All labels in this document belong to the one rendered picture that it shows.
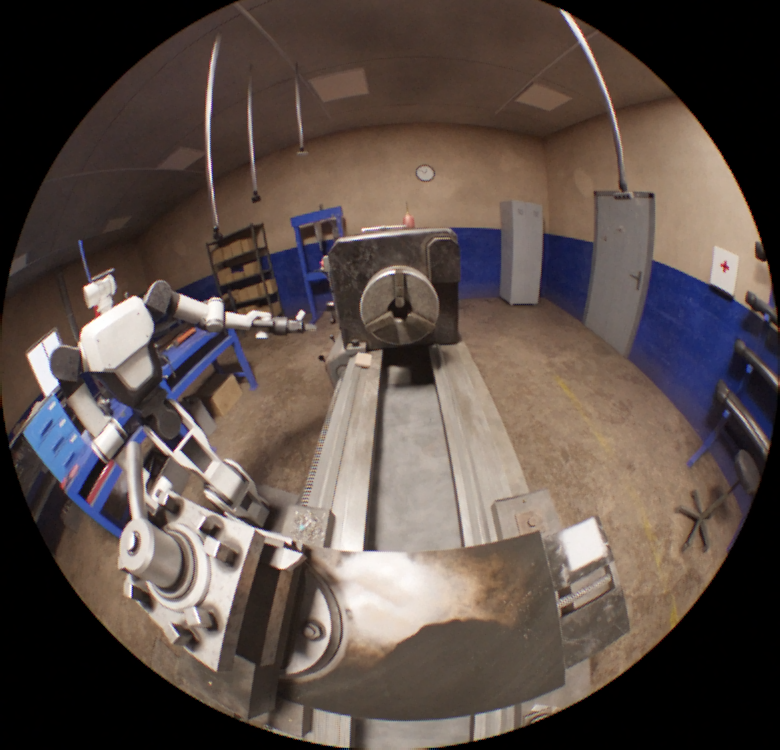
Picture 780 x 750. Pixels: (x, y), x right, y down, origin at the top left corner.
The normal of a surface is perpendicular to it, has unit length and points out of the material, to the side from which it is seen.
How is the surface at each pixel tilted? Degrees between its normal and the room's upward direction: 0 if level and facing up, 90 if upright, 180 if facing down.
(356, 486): 0
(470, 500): 48
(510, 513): 0
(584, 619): 0
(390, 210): 90
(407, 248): 90
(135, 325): 88
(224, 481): 67
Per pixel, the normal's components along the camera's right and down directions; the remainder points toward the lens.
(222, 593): -0.11, -0.85
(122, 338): 0.98, -0.05
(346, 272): -0.03, 0.53
